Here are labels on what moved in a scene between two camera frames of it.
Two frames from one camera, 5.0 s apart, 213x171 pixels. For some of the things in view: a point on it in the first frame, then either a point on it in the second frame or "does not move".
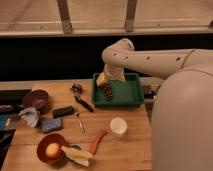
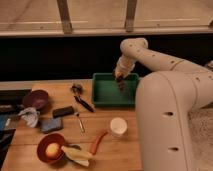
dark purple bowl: [37, 99] does not move
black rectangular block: [64, 111] does not move
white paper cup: [118, 126] does not move
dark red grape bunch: [108, 91] → [121, 82]
